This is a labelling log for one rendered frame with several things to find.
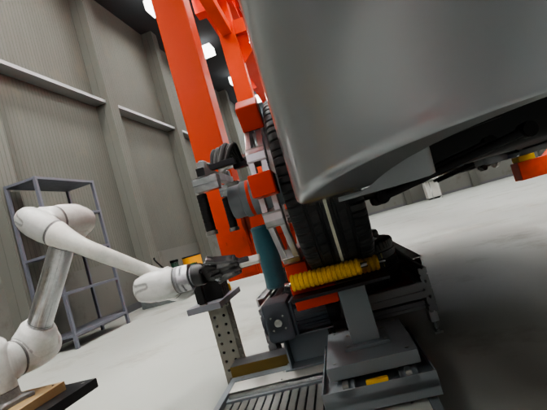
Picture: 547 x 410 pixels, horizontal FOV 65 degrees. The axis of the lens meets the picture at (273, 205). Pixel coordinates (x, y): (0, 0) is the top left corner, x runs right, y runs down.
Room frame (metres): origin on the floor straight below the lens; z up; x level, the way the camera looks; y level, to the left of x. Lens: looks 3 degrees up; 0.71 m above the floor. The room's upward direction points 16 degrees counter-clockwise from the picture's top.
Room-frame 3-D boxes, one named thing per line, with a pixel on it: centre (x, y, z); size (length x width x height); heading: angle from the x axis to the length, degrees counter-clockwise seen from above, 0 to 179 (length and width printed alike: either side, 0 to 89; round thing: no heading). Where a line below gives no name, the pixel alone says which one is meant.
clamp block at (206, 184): (1.48, 0.20, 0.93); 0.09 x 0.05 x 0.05; 82
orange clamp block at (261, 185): (1.30, 0.01, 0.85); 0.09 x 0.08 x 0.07; 172
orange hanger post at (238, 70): (4.08, -0.01, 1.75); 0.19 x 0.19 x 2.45; 82
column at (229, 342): (2.29, 0.42, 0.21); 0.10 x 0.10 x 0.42; 82
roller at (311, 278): (1.49, -0.11, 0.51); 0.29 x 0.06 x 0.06; 82
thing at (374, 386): (1.59, -0.19, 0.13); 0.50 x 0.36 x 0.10; 172
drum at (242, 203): (1.63, 0.05, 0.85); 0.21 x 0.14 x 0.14; 82
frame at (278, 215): (1.62, -0.02, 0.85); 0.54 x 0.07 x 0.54; 172
